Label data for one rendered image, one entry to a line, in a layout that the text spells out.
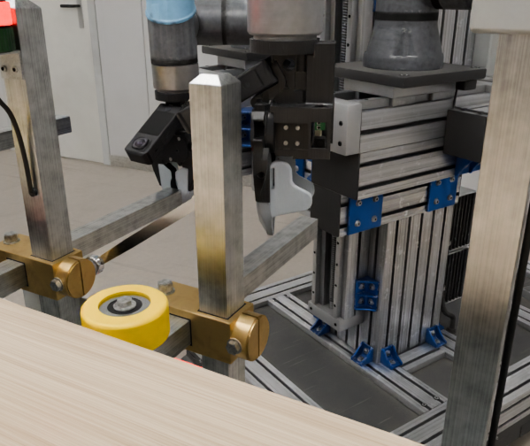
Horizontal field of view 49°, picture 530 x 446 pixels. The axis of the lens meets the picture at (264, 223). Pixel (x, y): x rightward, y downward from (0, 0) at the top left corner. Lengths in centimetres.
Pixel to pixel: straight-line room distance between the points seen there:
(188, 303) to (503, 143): 36
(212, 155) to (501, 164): 25
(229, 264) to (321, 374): 108
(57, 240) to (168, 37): 37
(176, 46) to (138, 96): 313
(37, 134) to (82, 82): 367
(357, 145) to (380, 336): 70
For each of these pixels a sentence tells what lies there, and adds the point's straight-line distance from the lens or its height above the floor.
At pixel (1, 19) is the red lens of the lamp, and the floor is 115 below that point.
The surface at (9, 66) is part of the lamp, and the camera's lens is 71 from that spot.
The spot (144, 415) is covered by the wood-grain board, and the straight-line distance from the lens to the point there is 44.
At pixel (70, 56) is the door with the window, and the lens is 441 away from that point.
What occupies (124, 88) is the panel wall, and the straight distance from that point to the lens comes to 414.
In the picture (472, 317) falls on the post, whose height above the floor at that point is 93.
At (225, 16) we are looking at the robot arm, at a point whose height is 114.
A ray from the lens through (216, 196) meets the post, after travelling 56.
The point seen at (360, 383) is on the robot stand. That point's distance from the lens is 163.
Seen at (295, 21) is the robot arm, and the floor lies 115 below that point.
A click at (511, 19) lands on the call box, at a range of 43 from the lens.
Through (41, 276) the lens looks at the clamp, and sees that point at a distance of 78.
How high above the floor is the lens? 118
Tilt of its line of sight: 22 degrees down
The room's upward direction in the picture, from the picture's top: straight up
